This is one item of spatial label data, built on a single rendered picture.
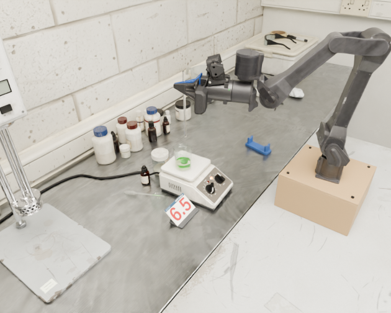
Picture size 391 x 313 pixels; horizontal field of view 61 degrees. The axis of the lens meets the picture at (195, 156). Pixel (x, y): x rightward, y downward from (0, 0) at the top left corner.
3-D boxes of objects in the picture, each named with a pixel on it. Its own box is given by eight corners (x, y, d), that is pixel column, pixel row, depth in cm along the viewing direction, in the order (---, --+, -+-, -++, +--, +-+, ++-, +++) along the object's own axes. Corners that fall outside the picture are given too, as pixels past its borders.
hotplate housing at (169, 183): (233, 187, 109) (234, 168, 104) (213, 212, 100) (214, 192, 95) (177, 167, 118) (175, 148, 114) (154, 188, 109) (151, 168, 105)
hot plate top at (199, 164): (211, 162, 107) (211, 159, 107) (192, 182, 99) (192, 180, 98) (180, 151, 112) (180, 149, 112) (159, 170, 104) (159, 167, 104)
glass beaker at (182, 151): (173, 172, 102) (172, 151, 97) (175, 163, 106) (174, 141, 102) (193, 174, 101) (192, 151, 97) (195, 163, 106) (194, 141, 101)
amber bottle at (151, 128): (156, 143, 132) (154, 123, 127) (148, 142, 132) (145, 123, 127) (157, 138, 135) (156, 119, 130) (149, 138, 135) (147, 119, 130)
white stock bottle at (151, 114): (147, 130, 141) (144, 105, 134) (162, 129, 140) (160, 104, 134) (145, 137, 135) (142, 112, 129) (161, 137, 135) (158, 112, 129)
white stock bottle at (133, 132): (143, 143, 132) (140, 118, 126) (142, 151, 127) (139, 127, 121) (128, 143, 132) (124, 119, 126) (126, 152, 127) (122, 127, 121)
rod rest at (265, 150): (271, 151, 125) (272, 143, 123) (265, 155, 123) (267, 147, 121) (250, 141, 131) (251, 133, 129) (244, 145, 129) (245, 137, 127)
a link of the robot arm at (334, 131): (388, 29, 76) (360, 23, 77) (399, 36, 70) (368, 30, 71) (334, 146, 94) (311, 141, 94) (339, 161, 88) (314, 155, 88)
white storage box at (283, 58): (316, 61, 204) (320, 37, 196) (291, 81, 180) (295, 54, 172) (270, 53, 220) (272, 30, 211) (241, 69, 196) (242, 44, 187)
